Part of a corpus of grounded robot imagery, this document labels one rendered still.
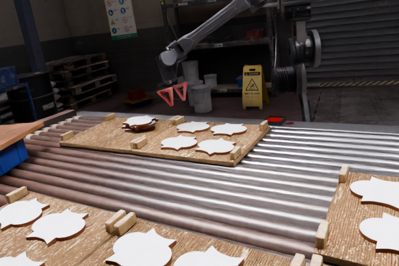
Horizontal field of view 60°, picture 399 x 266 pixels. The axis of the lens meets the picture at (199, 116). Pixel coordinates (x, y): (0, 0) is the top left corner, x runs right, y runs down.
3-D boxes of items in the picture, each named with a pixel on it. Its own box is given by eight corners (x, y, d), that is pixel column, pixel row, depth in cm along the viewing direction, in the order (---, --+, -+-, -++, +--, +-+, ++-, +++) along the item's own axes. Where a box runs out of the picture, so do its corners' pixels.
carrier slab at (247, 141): (183, 123, 156) (182, 120, 156) (270, 129, 135) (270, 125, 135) (133, 154, 127) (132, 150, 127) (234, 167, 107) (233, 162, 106)
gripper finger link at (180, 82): (193, 97, 146) (186, 76, 145) (184, 101, 140) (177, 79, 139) (180, 101, 150) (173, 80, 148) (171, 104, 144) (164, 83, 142)
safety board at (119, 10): (111, 40, 691) (103, -8, 665) (138, 37, 667) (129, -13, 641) (111, 40, 689) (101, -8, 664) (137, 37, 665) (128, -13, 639)
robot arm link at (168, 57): (186, 57, 144) (174, 40, 142) (194, 53, 133) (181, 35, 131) (164, 75, 142) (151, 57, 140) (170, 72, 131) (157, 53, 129)
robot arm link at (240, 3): (269, 0, 126) (252, -25, 124) (267, 3, 121) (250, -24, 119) (182, 62, 146) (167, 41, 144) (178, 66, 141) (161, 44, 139)
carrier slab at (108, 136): (115, 120, 177) (114, 117, 176) (182, 123, 156) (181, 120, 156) (59, 145, 148) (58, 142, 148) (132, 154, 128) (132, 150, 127)
